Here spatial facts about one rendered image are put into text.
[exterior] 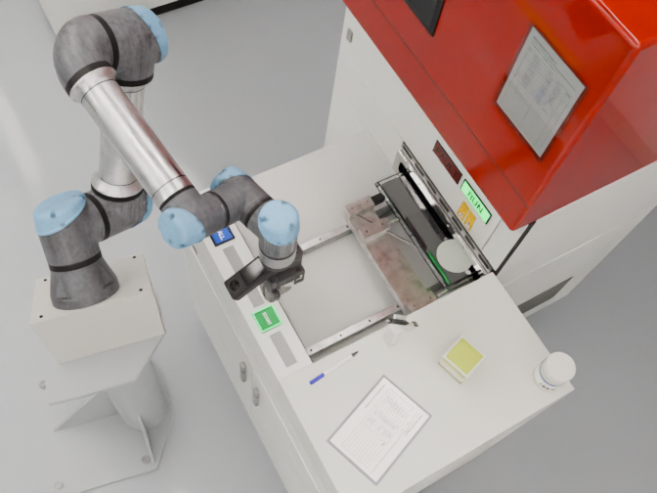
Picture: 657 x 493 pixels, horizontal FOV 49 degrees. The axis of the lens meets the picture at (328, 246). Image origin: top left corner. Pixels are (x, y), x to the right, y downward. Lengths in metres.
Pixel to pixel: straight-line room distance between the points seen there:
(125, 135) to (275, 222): 0.30
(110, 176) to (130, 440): 1.26
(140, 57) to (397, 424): 0.97
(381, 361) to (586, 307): 1.52
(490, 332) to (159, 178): 0.93
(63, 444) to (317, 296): 1.17
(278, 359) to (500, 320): 0.56
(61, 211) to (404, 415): 0.89
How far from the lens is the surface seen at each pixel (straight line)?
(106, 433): 2.69
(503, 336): 1.84
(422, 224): 1.99
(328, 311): 1.92
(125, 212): 1.69
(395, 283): 1.92
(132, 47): 1.46
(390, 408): 1.71
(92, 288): 1.66
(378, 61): 2.01
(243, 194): 1.35
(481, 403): 1.77
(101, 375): 1.89
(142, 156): 1.31
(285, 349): 1.74
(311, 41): 3.56
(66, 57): 1.40
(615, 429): 2.99
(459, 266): 1.96
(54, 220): 1.62
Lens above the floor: 2.60
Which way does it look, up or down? 62 degrees down
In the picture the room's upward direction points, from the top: 12 degrees clockwise
